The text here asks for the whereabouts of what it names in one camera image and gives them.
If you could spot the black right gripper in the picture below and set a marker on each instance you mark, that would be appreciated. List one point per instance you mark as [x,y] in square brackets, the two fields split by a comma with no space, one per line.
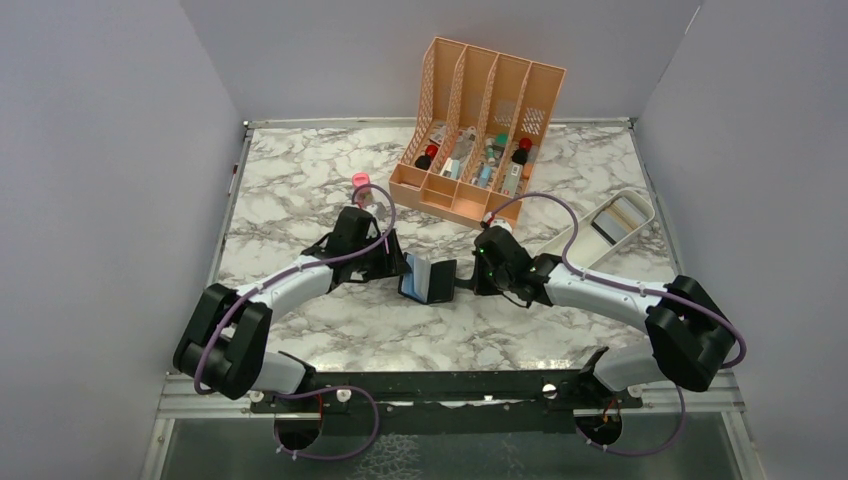
[477,283]

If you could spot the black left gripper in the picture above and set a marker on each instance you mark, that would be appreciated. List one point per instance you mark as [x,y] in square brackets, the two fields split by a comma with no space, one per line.
[392,260]

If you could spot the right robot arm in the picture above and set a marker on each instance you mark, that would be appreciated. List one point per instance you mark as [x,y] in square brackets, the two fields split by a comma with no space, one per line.
[688,339]

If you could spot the teal cap tube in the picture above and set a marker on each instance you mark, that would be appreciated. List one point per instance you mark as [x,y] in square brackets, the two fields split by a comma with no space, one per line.
[494,147]

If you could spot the aluminium table frame rail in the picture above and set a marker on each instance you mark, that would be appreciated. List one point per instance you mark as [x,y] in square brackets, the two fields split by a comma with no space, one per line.
[178,400]

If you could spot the pink cartoon bottle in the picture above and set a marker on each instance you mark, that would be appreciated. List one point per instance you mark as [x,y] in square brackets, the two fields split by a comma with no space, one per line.
[364,196]

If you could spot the white plastic tray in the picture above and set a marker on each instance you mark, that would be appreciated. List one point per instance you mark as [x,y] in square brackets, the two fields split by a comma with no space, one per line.
[589,248]

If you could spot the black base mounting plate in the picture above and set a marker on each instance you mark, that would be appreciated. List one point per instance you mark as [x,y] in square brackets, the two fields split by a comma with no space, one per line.
[438,403]

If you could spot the black leather card holder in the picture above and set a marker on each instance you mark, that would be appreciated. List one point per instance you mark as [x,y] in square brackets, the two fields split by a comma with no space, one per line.
[427,282]

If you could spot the peach desk organizer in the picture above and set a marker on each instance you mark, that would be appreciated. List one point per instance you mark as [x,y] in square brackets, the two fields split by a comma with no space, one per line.
[468,93]

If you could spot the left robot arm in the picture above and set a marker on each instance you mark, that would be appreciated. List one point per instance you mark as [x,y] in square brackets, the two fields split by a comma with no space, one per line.
[223,347]

